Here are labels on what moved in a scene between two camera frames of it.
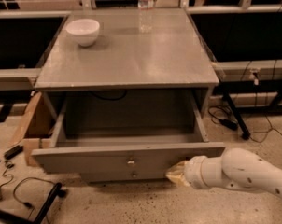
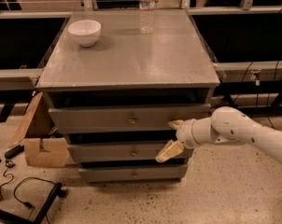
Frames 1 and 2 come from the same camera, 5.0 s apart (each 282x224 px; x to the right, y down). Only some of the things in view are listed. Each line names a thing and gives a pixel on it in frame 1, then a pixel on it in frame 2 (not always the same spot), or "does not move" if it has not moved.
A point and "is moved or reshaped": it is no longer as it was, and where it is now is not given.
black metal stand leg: [56, 192] does not move
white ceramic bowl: [84, 31] does not move
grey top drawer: [125, 133] is moved or reshaped
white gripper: [193, 172] → [185, 133]
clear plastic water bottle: [146, 0] does not move
